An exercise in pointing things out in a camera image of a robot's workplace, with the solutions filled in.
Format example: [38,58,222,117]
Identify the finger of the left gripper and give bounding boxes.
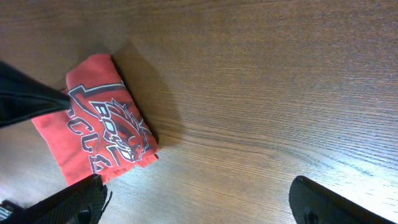
[1,103,71,128]
[1,61,70,109]

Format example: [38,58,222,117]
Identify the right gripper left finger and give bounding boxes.
[1,174,113,224]

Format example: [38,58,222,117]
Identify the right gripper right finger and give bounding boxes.
[289,175,394,224]

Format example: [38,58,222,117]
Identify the orange-red t-shirt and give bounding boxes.
[32,54,159,185]

